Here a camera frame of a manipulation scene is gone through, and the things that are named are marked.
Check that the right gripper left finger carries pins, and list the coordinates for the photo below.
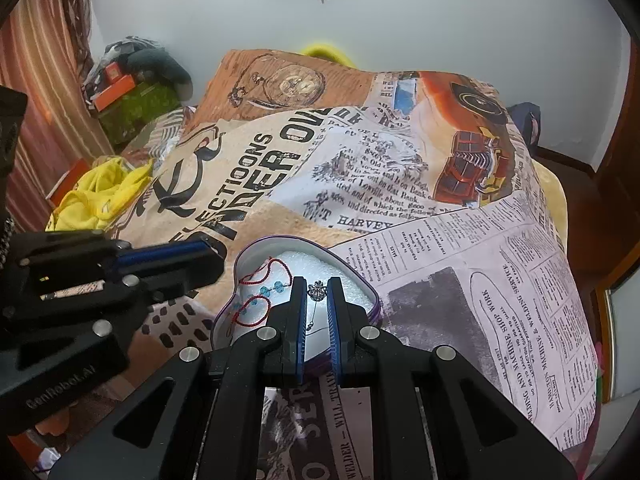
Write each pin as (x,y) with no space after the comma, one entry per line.
(198,416)

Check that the clothes pile in corner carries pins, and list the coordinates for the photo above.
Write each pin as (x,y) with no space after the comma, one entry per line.
(143,59)

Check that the orange box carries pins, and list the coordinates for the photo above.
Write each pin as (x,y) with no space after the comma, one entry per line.
(114,92)

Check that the striped brown curtain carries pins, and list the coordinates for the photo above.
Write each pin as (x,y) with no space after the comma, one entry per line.
(45,54)

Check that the purple heart-shaped tin box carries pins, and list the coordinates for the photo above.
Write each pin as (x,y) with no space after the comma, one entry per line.
(263,276)

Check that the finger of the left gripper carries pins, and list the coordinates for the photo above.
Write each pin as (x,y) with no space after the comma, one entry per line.
(164,284)
(179,255)

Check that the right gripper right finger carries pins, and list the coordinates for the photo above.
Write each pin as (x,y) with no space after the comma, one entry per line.
(433,414)

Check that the yellow chair back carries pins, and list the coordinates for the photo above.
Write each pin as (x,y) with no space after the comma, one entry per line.
(328,53)

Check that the yellow garment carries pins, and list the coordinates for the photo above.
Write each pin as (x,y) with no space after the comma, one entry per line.
(100,196)

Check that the green patterned bag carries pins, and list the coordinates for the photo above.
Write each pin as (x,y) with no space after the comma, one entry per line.
(127,116)

